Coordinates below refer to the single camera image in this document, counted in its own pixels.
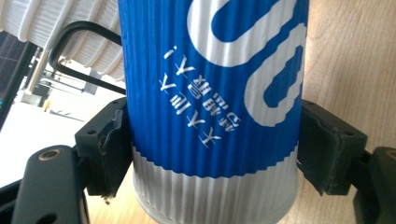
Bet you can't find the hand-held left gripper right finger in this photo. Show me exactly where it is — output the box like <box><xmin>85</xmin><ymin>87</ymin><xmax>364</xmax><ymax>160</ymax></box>
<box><xmin>296</xmin><ymin>99</ymin><xmax>369</xmax><ymax>197</ymax></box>

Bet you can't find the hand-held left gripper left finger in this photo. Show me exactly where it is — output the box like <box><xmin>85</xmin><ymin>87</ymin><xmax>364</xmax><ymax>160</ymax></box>
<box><xmin>74</xmin><ymin>96</ymin><xmax>134</xmax><ymax>199</ymax></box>

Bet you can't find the blue ribbed paper cup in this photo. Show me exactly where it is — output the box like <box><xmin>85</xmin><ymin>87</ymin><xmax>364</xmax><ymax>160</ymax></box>
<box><xmin>117</xmin><ymin>0</ymin><xmax>310</xmax><ymax>224</ymax></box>

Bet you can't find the black wire lid holder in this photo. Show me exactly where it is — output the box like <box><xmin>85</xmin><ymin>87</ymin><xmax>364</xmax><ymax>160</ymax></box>
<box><xmin>48</xmin><ymin>21</ymin><xmax>127</xmax><ymax>96</ymax></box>

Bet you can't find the metal stand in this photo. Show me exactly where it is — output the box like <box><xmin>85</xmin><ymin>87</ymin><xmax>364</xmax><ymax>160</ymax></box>
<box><xmin>20</xmin><ymin>46</ymin><xmax>64</xmax><ymax>108</ymax></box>

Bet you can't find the dark monitor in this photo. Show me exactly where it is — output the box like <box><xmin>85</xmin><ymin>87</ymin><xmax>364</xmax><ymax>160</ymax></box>
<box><xmin>0</xmin><ymin>31</ymin><xmax>38</xmax><ymax>129</ymax></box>

